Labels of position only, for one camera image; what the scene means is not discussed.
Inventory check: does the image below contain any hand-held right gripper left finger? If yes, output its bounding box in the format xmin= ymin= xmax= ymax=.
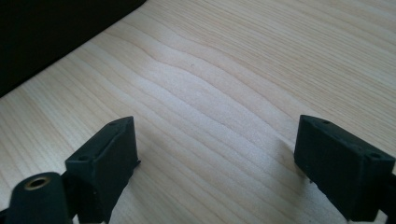
xmin=64 ymin=116 xmax=142 ymax=224

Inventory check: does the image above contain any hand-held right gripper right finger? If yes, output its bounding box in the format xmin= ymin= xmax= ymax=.
xmin=293 ymin=114 xmax=396 ymax=222

